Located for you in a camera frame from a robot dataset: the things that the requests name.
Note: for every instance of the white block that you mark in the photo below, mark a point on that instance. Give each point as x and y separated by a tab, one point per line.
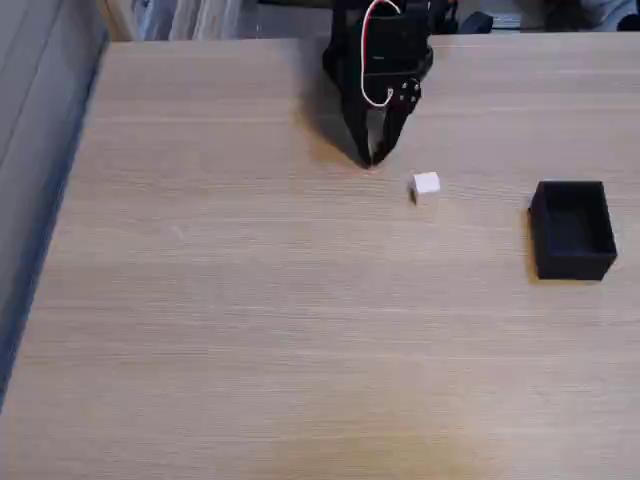
426	183

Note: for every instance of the pale stacked panels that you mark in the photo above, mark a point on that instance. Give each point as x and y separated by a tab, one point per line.
200	20

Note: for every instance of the black object behind table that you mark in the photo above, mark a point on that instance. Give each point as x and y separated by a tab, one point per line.
475	23

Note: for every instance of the black open box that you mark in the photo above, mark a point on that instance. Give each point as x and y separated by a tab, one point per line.
575	250

